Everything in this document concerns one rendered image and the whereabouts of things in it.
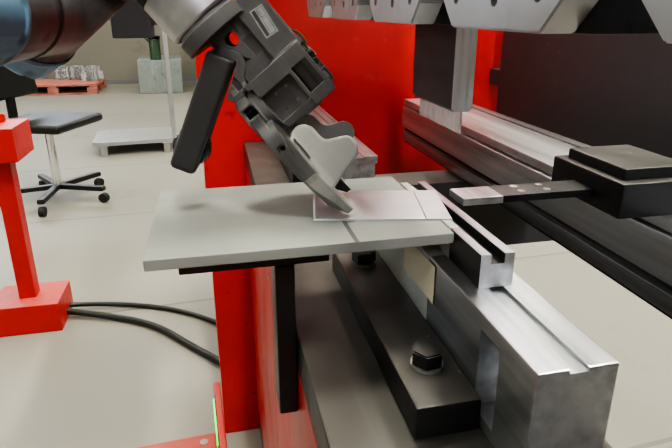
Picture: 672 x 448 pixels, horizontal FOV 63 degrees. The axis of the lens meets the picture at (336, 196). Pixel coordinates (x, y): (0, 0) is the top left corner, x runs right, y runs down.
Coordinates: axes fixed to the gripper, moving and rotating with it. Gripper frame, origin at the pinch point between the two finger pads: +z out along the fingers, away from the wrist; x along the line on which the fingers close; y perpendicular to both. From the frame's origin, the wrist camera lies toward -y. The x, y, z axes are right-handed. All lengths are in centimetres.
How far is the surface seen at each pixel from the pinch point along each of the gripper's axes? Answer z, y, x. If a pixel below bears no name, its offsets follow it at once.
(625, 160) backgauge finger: 18.0, 25.2, 4.0
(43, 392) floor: 17, -137, 100
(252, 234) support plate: -4.0, -6.4, -7.4
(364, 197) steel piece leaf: 2.6, 1.8, 1.9
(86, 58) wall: -206, -336, 878
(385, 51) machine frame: 3, 16, 89
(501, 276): 11.0, 8.2, -11.6
